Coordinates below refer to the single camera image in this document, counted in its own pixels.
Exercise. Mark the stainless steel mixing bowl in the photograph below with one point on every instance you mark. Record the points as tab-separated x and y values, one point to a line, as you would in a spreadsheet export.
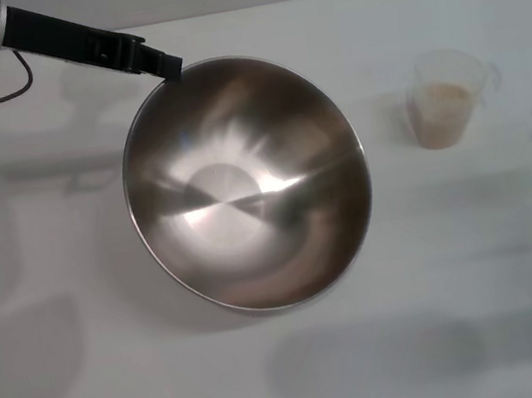
244	187

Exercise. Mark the clear plastic measuring cup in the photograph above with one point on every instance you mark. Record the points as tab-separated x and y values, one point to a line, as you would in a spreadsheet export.
469	68

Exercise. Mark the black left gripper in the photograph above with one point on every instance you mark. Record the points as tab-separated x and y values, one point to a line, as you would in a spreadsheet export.
72	40

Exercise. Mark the white rice grains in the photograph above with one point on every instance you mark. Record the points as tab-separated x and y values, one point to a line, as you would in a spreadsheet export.
441	117

